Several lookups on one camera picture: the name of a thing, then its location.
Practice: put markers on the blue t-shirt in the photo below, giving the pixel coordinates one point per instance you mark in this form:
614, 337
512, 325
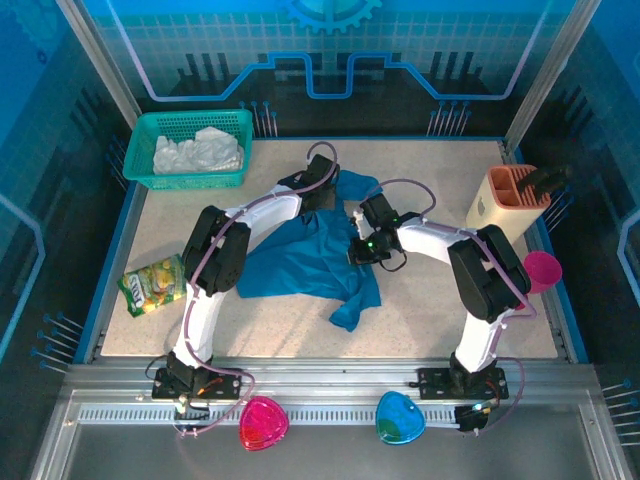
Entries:
305, 265

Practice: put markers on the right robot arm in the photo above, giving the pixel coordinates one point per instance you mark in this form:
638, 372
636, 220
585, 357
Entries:
485, 280

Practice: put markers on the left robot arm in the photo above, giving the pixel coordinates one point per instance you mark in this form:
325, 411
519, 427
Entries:
220, 255

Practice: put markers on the cream utensil holder orange top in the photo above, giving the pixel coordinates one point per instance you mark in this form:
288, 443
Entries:
487, 210

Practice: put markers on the white t-shirt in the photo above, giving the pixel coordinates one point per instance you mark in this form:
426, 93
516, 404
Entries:
200, 152

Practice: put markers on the small magenta plastic cup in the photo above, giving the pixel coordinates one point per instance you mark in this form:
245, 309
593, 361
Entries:
521, 302

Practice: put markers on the large magenta plastic cup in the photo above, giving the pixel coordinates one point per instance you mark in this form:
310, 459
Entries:
542, 270

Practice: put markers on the blue heart-shaped plastic dish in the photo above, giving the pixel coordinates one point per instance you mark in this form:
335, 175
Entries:
400, 420

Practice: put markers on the black utensil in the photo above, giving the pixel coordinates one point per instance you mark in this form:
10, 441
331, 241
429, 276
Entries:
547, 177

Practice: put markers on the teal plastic basket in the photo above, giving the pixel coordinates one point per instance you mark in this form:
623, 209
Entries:
135, 167

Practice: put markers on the black electronics box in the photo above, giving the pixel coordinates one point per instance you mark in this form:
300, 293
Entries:
470, 420

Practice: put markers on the green yellow snack bag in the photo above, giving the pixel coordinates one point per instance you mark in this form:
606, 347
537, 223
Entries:
150, 287

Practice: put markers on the pink heart-shaped plastic dish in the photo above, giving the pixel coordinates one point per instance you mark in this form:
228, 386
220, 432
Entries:
262, 425

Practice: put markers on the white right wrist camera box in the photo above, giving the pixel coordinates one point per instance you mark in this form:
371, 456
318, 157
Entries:
358, 222

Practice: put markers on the aluminium rail frame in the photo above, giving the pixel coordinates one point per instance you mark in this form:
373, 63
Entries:
325, 372

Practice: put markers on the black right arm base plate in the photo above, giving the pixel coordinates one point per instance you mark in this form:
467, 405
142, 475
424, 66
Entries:
432, 382

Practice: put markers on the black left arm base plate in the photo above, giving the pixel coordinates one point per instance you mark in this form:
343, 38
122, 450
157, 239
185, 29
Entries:
227, 385

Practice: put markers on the aluminium corner post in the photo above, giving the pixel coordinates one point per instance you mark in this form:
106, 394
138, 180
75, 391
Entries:
100, 65
550, 65

